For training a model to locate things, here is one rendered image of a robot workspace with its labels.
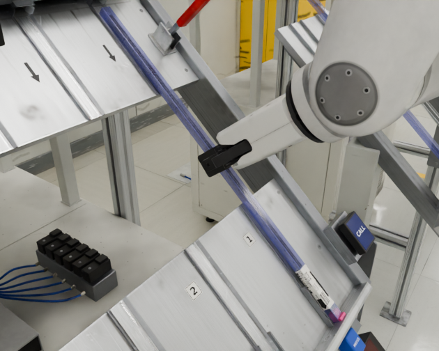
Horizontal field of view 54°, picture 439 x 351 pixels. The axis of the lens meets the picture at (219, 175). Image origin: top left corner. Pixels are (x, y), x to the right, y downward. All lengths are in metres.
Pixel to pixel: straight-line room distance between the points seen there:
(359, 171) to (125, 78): 0.48
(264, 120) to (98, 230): 0.57
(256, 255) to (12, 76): 0.34
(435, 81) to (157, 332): 0.33
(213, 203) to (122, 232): 0.99
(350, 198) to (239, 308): 0.44
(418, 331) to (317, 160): 0.66
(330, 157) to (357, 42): 1.18
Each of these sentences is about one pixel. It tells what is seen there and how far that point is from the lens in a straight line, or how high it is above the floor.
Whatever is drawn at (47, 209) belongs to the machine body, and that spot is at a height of 0.62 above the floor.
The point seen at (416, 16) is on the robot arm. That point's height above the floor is 1.11.
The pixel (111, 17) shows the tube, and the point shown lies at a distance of 0.62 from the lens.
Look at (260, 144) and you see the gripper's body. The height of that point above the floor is 0.96.
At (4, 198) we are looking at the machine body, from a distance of 1.11.
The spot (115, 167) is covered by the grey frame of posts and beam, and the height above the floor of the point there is 0.74.
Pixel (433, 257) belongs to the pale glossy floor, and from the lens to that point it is 2.00.
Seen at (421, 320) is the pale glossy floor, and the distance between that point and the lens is 1.70.
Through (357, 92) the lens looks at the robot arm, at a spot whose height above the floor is 1.06.
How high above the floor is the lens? 1.15
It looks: 29 degrees down
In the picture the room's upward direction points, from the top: straight up
